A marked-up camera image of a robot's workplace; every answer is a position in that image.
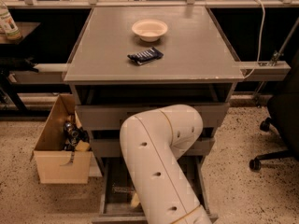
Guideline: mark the clear plastic water bottle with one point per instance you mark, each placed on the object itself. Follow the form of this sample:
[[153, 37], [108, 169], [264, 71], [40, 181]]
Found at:
[[126, 190]]

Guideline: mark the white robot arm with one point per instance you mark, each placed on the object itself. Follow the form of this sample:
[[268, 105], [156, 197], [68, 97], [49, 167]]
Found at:
[[151, 144]]

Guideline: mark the grey bottom drawer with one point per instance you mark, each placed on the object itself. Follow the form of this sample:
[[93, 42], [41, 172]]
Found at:
[[115, 208]]

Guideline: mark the grey drawer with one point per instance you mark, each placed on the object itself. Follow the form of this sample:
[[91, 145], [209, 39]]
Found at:
[[111, 117], [110, 148], [115, 208]]

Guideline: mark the grey middle drawer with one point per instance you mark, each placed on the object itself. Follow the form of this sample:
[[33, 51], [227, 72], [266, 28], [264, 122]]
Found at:
[[110, 148]]

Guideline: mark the grey top drawer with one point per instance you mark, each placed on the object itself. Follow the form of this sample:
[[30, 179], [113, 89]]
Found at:
[[111, 117]]

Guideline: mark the grey drawer cabinet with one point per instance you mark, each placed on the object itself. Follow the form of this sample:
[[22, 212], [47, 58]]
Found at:
[[197, 67]]

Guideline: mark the green labelled bottle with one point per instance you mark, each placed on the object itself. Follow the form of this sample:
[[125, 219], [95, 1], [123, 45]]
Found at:
[[8, 24]]

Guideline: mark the yellow sponge in box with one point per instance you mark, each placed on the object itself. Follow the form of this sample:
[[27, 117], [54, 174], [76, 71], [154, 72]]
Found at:
[[82, 146]]

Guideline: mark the cardboard box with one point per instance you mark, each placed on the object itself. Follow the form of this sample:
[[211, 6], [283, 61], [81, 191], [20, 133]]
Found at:
[[54, 164]]

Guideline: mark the dark cans in box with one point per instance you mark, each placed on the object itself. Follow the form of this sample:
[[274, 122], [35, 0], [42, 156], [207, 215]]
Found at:
[[73, 136]]

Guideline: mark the white paper bowl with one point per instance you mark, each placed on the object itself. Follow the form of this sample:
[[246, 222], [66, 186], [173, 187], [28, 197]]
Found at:
[[149, 30]]

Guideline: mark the black office chair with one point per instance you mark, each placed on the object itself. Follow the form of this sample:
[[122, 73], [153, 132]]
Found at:
[[283, 109]]

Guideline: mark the dark side table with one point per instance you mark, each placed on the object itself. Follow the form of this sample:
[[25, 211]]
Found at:
[[8, 64]]

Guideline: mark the metal clamp rod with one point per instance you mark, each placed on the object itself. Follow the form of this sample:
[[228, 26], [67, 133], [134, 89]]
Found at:
[[277, 54]]

